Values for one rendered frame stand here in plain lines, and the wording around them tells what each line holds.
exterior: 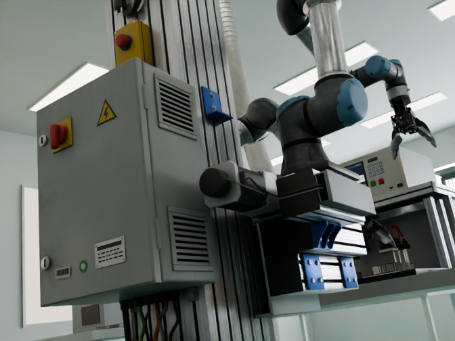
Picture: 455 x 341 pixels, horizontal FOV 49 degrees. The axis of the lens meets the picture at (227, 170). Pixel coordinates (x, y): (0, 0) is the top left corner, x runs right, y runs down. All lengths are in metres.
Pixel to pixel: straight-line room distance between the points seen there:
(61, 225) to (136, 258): 0.24
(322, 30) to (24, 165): 5.47
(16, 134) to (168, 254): 5.82
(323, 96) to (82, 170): 0.66
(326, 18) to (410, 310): 7.82
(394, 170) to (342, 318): 7.52
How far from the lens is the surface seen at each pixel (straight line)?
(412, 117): 1.82
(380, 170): 2.28
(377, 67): 1.80
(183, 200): 1.04
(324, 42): 1.48
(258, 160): 3.55
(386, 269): 2.05
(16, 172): 6.54
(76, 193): 1.12
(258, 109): 1.83
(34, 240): 6.41
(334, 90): 1.38
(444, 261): 2.11
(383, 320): 9.28
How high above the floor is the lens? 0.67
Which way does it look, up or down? 17 degrees up
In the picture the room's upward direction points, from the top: 8 degrees counter-clockwise
